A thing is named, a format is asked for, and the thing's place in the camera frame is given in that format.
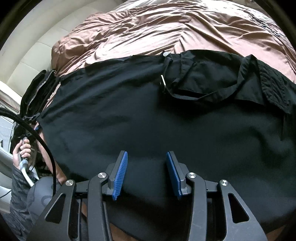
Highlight stack of folded dark clothes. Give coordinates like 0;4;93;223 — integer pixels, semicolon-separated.
20;69;60;120

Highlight black cable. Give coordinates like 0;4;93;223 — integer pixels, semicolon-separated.
0;107;57;197

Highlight cream padded headboard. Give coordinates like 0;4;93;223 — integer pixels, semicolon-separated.
1;1;122;100

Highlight black pants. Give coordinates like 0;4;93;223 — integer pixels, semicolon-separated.
38;50;295;240

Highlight person's left hand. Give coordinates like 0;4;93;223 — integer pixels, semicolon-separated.
13;139;32;169

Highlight brown bed sheet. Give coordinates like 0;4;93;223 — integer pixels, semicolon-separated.
51;0;296;84

